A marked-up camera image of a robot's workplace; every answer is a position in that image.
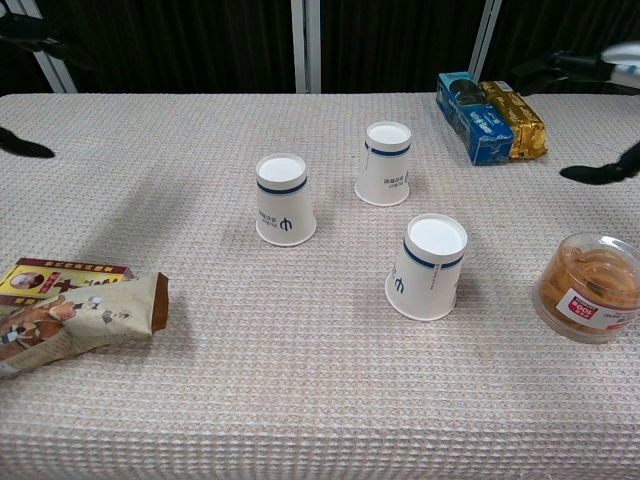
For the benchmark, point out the blue cookie box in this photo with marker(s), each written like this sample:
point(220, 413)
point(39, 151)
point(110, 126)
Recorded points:
point(475, 132)

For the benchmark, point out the white paper cup blue stripe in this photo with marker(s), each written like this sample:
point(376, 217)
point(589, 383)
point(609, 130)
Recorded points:
point(285, 210)
point(382, 170)
point(425, 285)

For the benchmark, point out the black curtain panel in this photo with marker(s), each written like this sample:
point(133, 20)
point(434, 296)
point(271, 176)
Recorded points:
point(395, 45)
point(565, 25)
point(200, 45)
point(15, 75)

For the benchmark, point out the clear plastic cookie tub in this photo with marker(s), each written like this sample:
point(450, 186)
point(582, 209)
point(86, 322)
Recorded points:
point(580, 290)

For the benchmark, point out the grey metal frame post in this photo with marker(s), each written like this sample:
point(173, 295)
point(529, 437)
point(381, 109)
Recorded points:
point(60, 77)
point(484, 40)
point(306, 45)

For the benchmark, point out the beige printed snack bag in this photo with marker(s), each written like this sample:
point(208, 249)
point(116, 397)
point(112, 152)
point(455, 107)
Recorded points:
point(75, 322)

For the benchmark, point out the gold foil cookie pack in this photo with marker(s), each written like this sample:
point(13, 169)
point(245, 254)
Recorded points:
point(525, 130)

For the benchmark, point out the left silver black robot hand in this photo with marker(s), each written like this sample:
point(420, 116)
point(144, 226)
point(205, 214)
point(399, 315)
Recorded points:
point(25, 30)

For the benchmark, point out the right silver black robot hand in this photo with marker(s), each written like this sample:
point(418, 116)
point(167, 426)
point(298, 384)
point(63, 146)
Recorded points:
point(575, 67)

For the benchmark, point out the red and gold snack box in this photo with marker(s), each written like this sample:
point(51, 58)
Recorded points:
point(20, 286)

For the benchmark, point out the beige woven tablecloth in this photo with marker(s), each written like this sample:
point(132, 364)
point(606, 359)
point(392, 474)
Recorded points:
point(250, 380)

